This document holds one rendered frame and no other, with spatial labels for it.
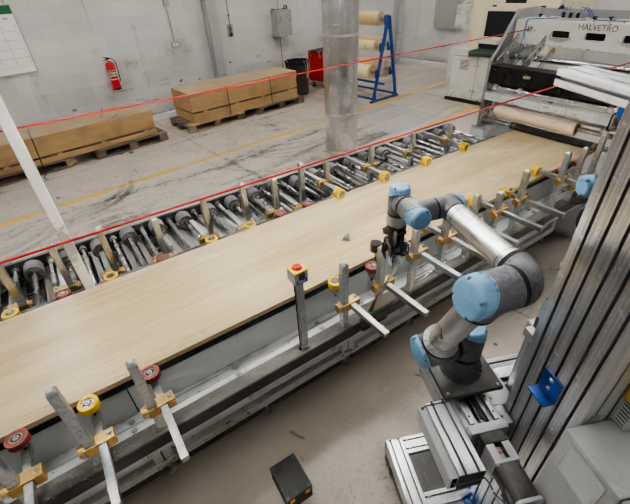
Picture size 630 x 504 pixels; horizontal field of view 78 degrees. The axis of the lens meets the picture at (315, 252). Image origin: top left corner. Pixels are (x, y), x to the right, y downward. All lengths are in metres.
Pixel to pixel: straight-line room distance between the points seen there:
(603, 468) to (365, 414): 1.60
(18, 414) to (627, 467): 2.05
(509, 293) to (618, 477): 0.53
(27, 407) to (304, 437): 1.43
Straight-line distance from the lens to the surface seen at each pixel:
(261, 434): 2.64
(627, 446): 1.40
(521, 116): 4.40
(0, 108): 2.18
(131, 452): 1.96
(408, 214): 1.28
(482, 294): 1.01
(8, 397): 2.15
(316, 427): 2.63
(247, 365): 2.15
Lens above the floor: 2.27
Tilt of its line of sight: 36 degrees down
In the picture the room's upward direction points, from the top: 3 degrees counter-clockwise
